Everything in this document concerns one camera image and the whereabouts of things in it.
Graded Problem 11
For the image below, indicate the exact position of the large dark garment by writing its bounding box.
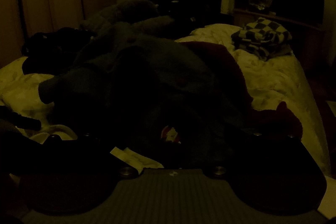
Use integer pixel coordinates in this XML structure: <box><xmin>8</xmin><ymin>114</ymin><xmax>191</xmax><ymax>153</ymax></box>
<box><xmin>22</xmin><ymin>27</ymin><xmax>254</xmax><ymax>162</ymax></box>

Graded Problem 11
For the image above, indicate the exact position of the white floral duvet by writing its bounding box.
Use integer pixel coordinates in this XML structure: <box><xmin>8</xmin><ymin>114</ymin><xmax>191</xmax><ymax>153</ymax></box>
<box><xmin>0</xmin><ymin>23</ymin><xmax>336</xmax><ymax>219</ymax></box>

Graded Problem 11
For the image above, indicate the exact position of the checkered folded cloth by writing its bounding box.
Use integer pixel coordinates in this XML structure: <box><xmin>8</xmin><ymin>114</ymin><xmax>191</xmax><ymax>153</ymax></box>
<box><xmin>231</xmin><ymin>18</ymin><xmax>291</xmax><ymax>61</ymax></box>

